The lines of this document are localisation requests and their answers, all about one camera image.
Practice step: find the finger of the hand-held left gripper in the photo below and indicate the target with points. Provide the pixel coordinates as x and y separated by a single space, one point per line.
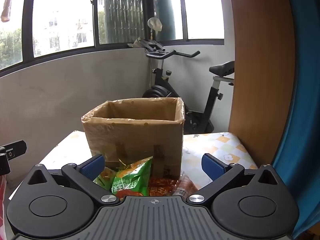
15 148

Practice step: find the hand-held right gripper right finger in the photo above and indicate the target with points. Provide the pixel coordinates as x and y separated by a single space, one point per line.
212 166

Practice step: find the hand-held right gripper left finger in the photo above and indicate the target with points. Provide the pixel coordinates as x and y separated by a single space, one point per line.
92 166

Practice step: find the green snack packet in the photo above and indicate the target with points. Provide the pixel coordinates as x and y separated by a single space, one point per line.
132 177
103 177

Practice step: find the plastic-lined cardboard box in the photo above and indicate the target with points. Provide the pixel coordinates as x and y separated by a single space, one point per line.
135 135

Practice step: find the red orange snack packet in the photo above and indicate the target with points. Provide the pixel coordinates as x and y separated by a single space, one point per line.
160 186

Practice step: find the checked floral tablecloth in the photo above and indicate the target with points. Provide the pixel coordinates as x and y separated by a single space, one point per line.
225 145

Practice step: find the blue curtain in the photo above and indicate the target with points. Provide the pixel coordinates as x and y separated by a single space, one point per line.
300 130

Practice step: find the wooden panel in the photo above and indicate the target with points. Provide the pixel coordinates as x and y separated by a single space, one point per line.
262 80

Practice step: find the black exercise bike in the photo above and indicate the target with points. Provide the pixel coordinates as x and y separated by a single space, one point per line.
160 78

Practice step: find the vertical metal pipe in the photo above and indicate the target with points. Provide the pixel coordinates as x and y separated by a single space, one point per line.
150 67

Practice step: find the crumpled beige bag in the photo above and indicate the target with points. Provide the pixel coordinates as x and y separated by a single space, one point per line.
135 42

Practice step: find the hanging beige sock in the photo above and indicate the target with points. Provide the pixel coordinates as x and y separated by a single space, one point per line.
6 5

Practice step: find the perforated metal window screen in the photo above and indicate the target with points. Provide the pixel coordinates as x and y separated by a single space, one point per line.
125 17

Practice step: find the white plastic bag on pole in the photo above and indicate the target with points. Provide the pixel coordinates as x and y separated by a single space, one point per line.
155 23

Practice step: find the black window frame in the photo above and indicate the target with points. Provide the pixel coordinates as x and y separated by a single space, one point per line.
95 17

